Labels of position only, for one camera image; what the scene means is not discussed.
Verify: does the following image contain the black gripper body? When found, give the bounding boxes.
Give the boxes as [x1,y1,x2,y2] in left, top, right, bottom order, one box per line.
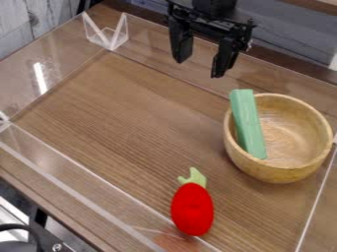
[167,0,257,49]

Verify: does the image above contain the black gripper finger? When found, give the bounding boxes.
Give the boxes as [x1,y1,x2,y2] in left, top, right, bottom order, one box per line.
[169,18,194,63]
[210,37,239,78]

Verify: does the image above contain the red felt strawberry toy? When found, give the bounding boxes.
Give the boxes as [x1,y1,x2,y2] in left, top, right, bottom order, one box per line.
[170,167,214,236]

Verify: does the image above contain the green rectangular block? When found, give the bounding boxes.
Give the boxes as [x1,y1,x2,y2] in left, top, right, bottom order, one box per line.
[229,90,267,159]

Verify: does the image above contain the wooden bowl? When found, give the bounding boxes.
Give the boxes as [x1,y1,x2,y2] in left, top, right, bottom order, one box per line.
[223,94,333,184]

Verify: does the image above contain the clear acrylic table barrier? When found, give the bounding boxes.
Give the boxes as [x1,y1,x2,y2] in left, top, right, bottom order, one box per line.
[0,6,337,252]

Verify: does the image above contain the clear acrylic corner bracket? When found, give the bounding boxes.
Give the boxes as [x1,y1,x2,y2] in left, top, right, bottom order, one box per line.
[82,13,128,51]

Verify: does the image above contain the black metal table frame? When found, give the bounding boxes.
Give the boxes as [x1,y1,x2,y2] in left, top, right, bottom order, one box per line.
[0,203,76,252]

